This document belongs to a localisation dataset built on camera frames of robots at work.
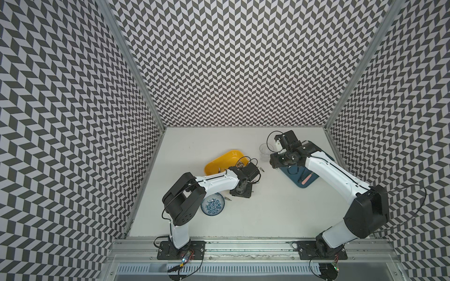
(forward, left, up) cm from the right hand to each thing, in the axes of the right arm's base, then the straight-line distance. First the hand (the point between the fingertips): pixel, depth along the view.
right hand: (276, 163), depth 84 cm
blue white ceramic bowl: (-15, +31, -13) cm, 37 cm away
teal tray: (0, -16, -12) cm, 20 cm away
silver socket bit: (-12, +24, -14) cm, 30 cm away
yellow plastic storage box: (+7, +23, -6) cm, 25 cm away
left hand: (-10, +16, -13) cm, 23 cm away
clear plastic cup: (-3, +7, +16) cm, 18 cm away
